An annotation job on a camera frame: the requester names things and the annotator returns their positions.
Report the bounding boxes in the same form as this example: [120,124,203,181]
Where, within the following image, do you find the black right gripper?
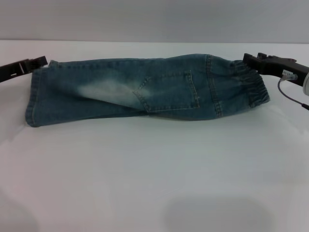
[242,52,306,87]

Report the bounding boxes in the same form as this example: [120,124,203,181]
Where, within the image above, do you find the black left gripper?
[0,56,48,84]

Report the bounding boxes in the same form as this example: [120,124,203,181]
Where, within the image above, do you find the blue denim shorts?
[24,53,271,128]

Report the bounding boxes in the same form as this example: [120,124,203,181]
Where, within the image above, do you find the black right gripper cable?
[277,70,309,108]

